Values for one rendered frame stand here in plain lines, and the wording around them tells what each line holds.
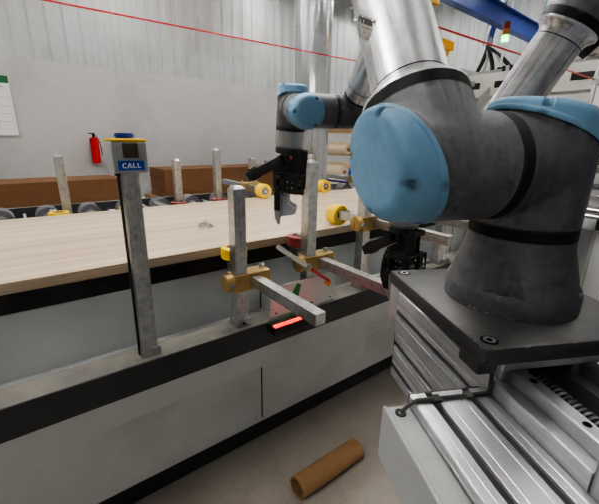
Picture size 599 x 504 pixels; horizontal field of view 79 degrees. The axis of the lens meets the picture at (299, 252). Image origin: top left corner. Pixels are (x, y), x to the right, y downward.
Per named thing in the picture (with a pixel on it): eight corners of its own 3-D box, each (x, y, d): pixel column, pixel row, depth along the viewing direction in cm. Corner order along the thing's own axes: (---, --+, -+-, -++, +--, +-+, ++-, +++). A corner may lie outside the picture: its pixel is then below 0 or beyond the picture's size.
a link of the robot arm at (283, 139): (273, 130, 91) (277, 128, 98) (272, 149, 93) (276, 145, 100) (303, 133, 90) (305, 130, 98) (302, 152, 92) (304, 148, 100)
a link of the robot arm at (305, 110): (343, 93, 79) (326, 93, 88) (292, 91, 76) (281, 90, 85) (339, 132, 82) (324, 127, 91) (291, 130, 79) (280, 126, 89)
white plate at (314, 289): (334, 298, 126) (335, 271, 123) (271, 318, 111) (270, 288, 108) (333, 298, 127) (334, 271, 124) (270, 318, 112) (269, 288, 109)
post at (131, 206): (161, 353, 93) (142, 172, 79) (141, 359, 90) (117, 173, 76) (155, 345, 96) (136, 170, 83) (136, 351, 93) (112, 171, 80)
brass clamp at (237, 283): (271, 285, 108) (271, 269, 106) (230, 296, 100) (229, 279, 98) (260, 279, 112) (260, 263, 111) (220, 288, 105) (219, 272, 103)
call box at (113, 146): (150, 176, 79) (146, 138, 77) (114, 177, 75) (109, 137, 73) (141, 173, 85) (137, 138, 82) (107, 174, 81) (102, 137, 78)
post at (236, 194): (249, 346, 110) (245, 185, 96) (238, 349, 108) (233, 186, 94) (243, 341, 113) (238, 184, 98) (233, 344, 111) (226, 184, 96)
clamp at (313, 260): (333, 266, 122) (334, 252, 121) (301, 274, 115) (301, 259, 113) (322, 261, 127) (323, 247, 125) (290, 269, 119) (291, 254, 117)
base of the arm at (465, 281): (614, 319, 41) (640, 234, 38) (493, 328, 38) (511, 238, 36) (515, 272, 55) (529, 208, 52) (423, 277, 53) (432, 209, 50)
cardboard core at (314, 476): (364, 446, 143) (304, 488, 125) (363, 462, 145) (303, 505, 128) (350, 433, 149) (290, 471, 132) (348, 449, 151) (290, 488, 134)
